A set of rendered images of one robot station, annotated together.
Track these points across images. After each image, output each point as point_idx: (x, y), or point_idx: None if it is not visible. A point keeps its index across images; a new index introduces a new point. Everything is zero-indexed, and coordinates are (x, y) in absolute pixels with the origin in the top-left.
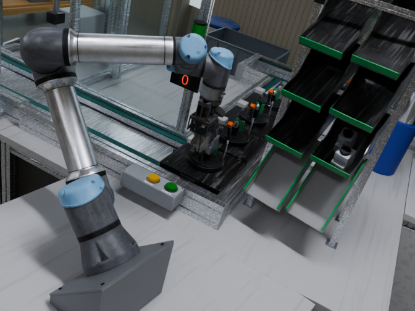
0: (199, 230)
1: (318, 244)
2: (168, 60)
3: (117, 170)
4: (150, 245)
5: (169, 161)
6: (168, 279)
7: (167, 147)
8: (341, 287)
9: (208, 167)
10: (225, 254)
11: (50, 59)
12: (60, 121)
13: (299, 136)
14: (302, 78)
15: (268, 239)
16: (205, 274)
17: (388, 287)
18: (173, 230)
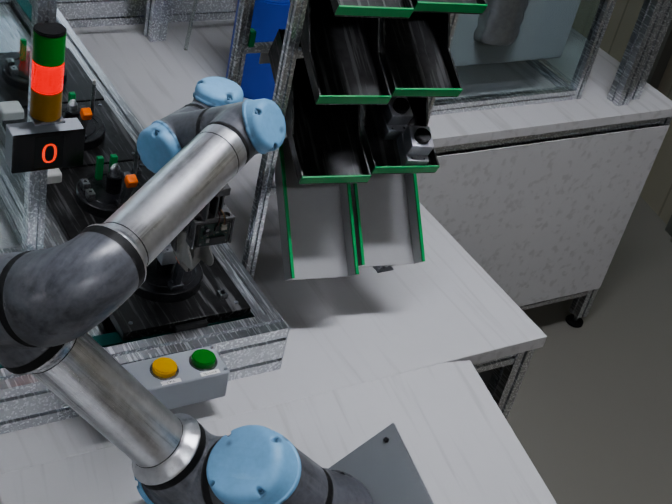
0: (267, 389)
1: (373, 279)
2: (240, 169)
3: (56, 405)
4: (352, 456)
5: (131, 320)
6: None
7: None
8: (458, 315)
9: (194, 283)
10: (334, 391)
11: (119, 305)
12: (110, 395)
13: (331, 147)
14: (311, 55)
15: (332, 324)
16: (361, 437)
17: (481, 271)
18: (246, 420)
